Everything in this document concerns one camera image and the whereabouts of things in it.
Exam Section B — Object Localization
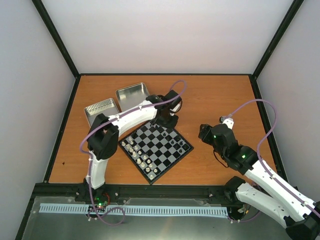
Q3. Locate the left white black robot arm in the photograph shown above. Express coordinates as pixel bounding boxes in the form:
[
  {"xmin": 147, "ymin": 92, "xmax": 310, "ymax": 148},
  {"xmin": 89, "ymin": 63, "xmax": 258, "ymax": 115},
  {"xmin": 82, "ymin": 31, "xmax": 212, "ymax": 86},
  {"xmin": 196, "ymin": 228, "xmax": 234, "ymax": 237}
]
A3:
[{"xmin": 79, "ymin": 90, "xmax": 182, "ymax": 202}]

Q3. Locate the black aluminium frame rail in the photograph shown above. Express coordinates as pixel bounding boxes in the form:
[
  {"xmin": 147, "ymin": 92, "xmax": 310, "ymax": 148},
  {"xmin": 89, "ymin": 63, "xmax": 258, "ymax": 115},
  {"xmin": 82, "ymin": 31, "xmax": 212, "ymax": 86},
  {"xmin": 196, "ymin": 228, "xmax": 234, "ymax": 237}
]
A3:
[{"xmin": 32, "ymin": 183, "xmax": 236, "ymax": 203}]

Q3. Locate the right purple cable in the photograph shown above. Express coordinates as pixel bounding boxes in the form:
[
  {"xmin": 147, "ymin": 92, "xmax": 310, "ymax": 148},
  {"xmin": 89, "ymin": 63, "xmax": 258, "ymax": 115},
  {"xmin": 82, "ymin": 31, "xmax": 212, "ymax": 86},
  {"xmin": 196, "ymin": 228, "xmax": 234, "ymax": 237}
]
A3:
[{"xmin": 221, "ymin": 98, "xmax": 320, "ymax": 223}]

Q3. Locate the purple cable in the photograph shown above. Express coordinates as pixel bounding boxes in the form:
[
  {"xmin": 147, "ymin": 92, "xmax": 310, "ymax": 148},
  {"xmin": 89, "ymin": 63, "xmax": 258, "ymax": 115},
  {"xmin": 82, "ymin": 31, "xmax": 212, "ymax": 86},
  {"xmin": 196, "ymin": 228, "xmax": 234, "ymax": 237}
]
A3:
[
  {"xmin": 79, "ymin": 79, "xmax": 187, "ymax": 226},
  {"xmin": 221, "ymin": 98, "xmax": 320, "ymax": 223}
]

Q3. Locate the gold metal tin base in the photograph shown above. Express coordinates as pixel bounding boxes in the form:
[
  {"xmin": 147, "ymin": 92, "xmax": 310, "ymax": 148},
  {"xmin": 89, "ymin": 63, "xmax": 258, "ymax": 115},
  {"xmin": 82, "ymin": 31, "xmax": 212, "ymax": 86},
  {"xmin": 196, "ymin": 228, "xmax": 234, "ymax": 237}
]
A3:
[{"xmin": 115, "ymin": 82, "xmax": 150, "ymax": 112}]

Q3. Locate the light blue slotted cable duct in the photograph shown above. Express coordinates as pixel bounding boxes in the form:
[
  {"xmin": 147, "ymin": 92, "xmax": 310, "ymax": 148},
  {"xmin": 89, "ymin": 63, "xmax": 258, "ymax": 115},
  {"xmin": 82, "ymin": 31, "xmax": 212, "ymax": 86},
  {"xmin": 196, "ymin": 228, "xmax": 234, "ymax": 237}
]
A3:
[{"xmin": 38, "ymin": 203, "xmax": 228, "ymax": 218}]

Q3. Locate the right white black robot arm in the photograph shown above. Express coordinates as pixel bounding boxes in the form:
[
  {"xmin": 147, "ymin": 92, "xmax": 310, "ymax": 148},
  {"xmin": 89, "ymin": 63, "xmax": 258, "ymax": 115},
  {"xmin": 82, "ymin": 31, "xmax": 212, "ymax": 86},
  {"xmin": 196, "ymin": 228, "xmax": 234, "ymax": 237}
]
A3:
[{"xmin": 198, "ymin": 123, "xmax": 320, "ymax": 240}]

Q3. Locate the black and silver chessboard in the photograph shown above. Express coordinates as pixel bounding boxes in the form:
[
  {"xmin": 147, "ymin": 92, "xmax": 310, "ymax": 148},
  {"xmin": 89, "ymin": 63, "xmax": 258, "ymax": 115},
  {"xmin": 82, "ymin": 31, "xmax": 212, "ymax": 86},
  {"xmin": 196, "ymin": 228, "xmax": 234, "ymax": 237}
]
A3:
[{"xmin": 118, "ymin": 120, "xmax": 194, "ymax": 185}]

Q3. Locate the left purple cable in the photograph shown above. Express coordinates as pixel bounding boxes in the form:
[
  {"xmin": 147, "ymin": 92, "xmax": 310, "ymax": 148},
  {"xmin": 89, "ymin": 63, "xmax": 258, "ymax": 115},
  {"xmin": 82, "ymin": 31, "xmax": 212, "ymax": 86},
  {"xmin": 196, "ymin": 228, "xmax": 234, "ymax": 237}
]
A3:
[{"xmin": 79, "ymin": 79, "xmax": 187, "ymax": 226}]

